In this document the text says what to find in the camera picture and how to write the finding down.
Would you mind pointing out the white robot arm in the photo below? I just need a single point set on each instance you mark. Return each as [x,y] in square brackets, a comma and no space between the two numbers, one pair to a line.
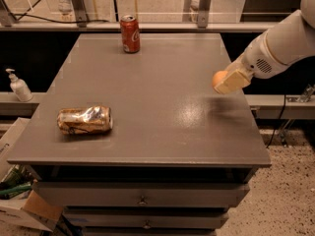
[272,52]

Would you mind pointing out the cardboard box with items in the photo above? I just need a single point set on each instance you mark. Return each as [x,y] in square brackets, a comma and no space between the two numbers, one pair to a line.
[27,208]

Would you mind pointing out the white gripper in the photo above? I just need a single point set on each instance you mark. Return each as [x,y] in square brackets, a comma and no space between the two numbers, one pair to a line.
[256,58]

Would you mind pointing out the orange fruit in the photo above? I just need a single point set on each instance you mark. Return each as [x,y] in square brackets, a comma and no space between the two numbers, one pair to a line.
[218,76]

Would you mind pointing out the red coke can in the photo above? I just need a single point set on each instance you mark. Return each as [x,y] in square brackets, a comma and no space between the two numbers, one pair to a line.
[130,34]

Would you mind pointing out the grey drawer cabinet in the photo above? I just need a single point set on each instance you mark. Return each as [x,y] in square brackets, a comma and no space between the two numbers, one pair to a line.
[179,155]

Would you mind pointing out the metal railing frame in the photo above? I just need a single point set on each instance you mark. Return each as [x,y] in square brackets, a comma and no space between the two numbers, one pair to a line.
[153,15]

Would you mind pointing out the crushed gold can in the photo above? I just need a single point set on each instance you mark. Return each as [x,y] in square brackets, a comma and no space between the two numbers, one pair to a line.
[82,121]

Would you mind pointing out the white pump bottle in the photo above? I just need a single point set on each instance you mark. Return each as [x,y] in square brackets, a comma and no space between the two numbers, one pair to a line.
[19,86]

